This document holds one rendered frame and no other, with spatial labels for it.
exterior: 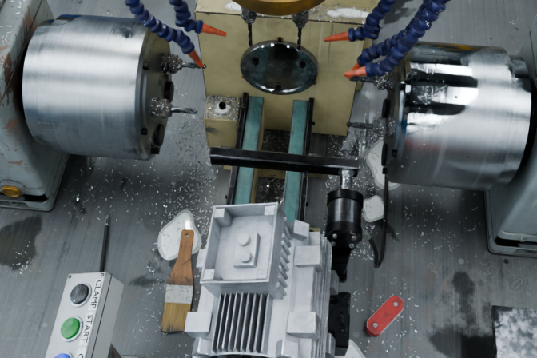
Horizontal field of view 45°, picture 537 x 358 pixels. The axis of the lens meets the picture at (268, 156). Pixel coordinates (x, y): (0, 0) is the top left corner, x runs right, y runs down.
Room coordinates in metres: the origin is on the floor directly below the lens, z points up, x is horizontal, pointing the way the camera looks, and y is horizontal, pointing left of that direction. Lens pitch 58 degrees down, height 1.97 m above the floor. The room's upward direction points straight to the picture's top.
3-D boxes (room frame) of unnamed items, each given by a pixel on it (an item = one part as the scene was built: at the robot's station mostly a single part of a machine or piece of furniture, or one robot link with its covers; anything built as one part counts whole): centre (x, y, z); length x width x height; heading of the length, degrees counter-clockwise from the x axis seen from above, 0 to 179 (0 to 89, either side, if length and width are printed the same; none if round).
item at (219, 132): (0.77, 0.09, 0.86); 0.07 x 0.06 x 0.12; 84
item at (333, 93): (0.84, -0.03, 0.97); 0.30 x 0.11 x 0.34; 84
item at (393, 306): (0.37, -0.21, 0.81); 0.09 x 0.03 x 0.02; 134
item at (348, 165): (0.58, -0.03, 1.01); 0.26 x 0.04 x 0.03; 84
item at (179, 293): (0.45, 0.16, 0.80); 0.21 x 0.05 x 0.01; 177
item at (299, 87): (0.78, -0.02, 1.02); 0.15 x 0.02 x 0.15; 84
